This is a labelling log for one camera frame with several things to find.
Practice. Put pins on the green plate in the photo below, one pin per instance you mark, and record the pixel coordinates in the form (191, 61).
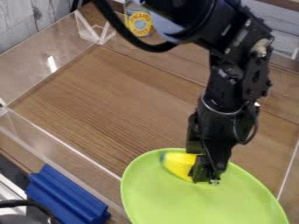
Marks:
(159, 198)

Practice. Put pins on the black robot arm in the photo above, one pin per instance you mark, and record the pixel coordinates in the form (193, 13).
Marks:
(226, 28)

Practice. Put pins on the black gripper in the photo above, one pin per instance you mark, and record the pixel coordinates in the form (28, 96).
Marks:
(222, 131)

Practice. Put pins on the clear acrylic corner bracket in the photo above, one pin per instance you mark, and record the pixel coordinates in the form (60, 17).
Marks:
(99, 34)

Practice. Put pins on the yellow toy banana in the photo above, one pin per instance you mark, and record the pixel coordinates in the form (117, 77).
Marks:
(178, 163)

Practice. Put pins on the yellow labelled tin can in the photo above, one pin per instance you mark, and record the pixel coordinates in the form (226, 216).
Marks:
(139, 22)

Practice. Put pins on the blue plastic block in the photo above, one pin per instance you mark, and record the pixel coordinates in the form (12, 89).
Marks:
(72, 204)

